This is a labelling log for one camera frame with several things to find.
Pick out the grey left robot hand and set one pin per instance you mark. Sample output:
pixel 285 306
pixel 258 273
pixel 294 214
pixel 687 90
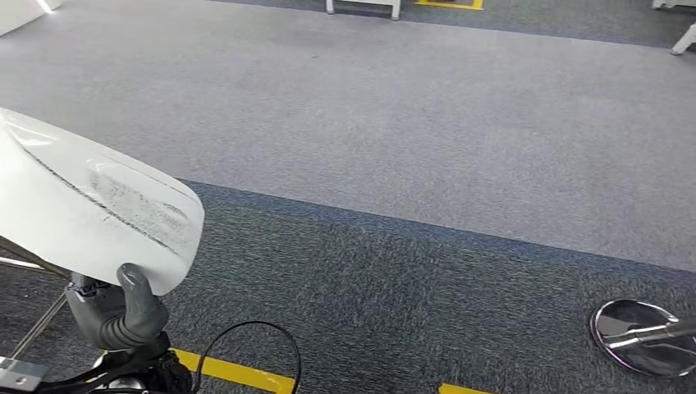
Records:
pixel 92 310

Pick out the chrome barrier stanchion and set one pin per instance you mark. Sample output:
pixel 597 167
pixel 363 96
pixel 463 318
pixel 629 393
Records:
pixel 625 326

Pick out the white curved plastic body part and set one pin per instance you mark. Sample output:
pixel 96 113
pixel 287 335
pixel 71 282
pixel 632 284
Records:
pixel 81 206

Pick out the white table legs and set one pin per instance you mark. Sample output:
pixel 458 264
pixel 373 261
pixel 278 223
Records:
pixel 395 10

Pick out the white furniture leg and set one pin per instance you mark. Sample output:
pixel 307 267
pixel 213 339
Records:
pixel 686 39

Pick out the yellow floor tape square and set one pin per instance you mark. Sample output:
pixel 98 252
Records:
pixel 234 372

